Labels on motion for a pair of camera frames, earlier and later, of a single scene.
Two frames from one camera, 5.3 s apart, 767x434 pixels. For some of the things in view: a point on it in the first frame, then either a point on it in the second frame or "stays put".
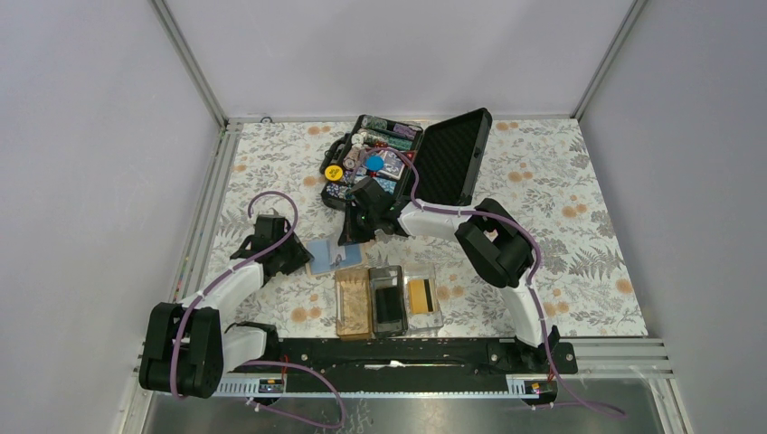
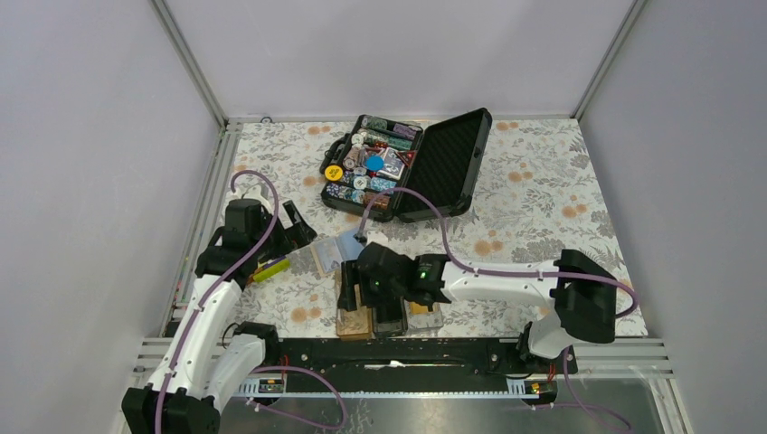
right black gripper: x=350 y=233 to x=351 y=275
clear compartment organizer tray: x=387 y=301 stays put
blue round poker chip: x=374 y=163 stays put
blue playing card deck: x=393 y=165 stays put
